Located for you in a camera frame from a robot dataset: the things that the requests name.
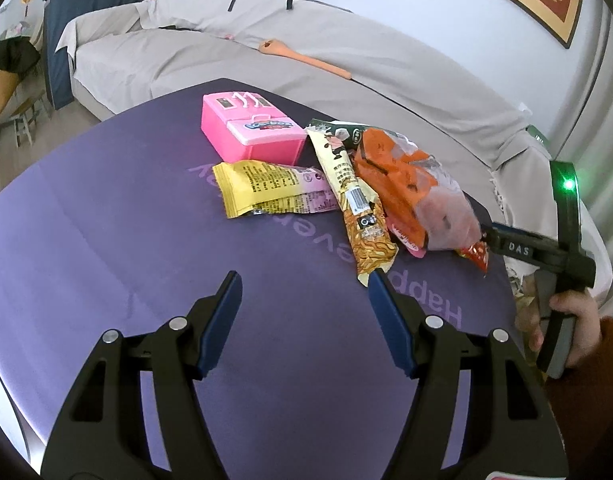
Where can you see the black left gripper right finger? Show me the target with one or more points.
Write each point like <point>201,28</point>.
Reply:
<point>511,431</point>

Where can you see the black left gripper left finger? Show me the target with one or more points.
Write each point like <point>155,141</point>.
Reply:
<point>100,431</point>

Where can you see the red snack packet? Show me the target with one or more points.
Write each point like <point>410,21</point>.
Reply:
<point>477,253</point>

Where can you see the orange chip bag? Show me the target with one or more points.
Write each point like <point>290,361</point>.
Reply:
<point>423,202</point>

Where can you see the cream noodle snack wrapper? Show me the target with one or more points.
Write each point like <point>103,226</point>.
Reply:
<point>362,210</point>

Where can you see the yellow pink snack wrapper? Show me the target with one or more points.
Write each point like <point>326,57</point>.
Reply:
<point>254,187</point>

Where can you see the person's right hand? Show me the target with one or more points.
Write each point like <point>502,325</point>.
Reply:
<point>587,335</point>

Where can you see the grey pleated curtain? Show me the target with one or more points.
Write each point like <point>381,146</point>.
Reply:
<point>586,136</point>

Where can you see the green tissue pack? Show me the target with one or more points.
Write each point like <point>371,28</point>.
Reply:
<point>536,134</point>

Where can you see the purple tablecloth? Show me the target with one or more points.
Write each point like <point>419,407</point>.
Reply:
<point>123,227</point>

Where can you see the small wooden stool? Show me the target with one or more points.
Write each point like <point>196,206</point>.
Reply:
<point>26,115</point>

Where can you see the pink toy box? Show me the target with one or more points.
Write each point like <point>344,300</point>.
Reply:
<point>244,125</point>

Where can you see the orange wooden back scratcher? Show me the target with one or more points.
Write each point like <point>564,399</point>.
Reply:
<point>278,48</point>

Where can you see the cardboard box with black cloth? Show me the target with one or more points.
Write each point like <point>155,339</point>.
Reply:
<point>17,58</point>

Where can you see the grey covered sofa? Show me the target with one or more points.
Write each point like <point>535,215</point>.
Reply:
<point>339,63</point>

